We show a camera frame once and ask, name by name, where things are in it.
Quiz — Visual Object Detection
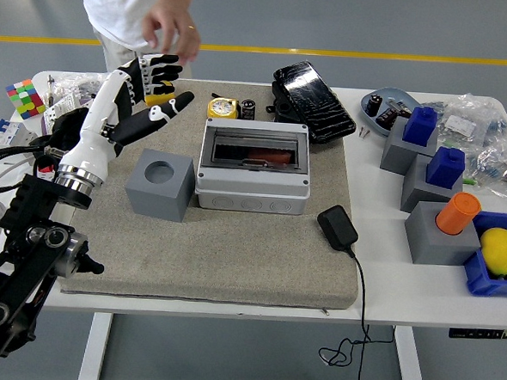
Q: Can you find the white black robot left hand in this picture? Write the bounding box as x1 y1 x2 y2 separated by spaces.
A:
58 47 198 191

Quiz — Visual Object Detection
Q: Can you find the person's left hand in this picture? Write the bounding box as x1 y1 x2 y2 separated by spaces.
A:
139 0 205 67

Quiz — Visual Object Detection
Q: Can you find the orange cylinder battery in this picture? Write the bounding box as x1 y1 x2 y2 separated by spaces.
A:
246 147 292 164
433 190 483 237

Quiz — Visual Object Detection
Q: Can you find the grey junction box clear lid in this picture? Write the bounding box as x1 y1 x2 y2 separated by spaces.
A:
193 116 317 217

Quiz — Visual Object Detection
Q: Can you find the black cloth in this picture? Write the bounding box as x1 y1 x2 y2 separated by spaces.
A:
27 104 91 170

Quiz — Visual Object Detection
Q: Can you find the clear bag of metal parts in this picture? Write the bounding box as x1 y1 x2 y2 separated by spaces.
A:
47 68 115 105

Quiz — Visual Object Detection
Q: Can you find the person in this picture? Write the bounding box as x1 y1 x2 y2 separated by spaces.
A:
65 0 205 80

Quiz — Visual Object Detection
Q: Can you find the yellow square tape measure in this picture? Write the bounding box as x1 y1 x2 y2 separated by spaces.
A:
144 78 179 108

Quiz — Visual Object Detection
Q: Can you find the large colourful puzzle cube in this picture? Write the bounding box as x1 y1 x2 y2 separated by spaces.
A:
3 77 46 122

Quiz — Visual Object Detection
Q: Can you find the white circuit breaker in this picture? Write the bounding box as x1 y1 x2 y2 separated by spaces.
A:
0 118 39 160

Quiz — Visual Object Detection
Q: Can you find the round-faced yellow tape measure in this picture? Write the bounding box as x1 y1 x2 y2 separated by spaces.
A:
206 93 242 121

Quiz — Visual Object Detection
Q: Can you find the grey cube holder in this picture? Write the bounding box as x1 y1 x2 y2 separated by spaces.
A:
123 147 197 225
400 152 467 217
401 200 485 269
379 115 440 177

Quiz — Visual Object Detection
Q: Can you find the black capacitor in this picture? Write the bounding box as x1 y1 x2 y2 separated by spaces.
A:
240 98 259 122
366 93 383 119

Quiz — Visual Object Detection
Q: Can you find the black glossy plastic tray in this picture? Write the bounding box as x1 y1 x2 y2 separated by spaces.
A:
264 58 360 147

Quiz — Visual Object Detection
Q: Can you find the grey-brown mat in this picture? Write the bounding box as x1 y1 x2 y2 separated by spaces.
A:
59 72 371 312

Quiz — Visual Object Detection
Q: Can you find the blue-grey oval dish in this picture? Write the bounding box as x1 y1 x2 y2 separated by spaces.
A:
358 85 421 139

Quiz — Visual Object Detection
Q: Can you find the white table leg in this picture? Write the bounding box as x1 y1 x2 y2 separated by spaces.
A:
76 310 114 380
391 325 433 380

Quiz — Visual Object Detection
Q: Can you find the dark brown capacitor pair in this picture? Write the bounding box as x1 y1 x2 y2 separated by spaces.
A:
376 106 400 131

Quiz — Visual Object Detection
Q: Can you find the black power adapter plug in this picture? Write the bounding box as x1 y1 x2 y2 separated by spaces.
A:
315 204 361 254

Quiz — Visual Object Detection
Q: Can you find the blue block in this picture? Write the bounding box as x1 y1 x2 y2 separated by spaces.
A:
425 144 467 189
401 105 439 147

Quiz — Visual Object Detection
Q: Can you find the clear bag with white label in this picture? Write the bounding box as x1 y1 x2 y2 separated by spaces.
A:
419 90 507 150

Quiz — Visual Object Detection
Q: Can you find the clear bag of resistors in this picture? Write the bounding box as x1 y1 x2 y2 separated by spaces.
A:
465 140 507 207

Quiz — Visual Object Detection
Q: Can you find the yellow lemon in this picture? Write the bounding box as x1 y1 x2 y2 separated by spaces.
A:
476 226 507 277

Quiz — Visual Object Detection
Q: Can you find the blue plastic bin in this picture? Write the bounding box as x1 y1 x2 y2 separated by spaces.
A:
461 210 507 298

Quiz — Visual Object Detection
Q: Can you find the black table control panel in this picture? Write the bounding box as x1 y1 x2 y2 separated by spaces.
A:
448 325 507 342

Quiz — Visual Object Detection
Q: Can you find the black adapter cord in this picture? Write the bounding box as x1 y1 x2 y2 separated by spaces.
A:
317 245 401 380

